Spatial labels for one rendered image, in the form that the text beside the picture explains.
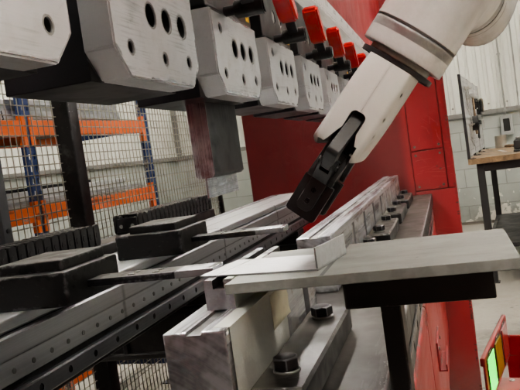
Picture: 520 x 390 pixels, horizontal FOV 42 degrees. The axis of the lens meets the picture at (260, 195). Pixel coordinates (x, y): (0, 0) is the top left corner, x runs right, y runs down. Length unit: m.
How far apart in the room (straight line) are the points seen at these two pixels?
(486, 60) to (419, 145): 5.54
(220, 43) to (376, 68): 0.14
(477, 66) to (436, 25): 7.70
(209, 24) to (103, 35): 0.20
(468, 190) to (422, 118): 5.55
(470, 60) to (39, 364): 7.77
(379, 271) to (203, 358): 0.17
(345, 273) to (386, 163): 2.24
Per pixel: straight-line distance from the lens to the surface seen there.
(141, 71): 0.47
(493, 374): 0.92
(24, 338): 0.78
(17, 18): 0.35
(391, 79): 0.64
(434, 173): 2.85
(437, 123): 2.84
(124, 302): 0.98
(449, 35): 0.66
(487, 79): 8.35
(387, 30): 0.65
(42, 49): 0.37
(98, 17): 0.45
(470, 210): 8.39
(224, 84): 0.63
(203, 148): 0.68
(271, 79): 0.82
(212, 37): 0.63
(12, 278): 0.79
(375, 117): 0.63
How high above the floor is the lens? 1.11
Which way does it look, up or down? 3 degrees down
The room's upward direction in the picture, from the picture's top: 8 degrees counter-clockwise
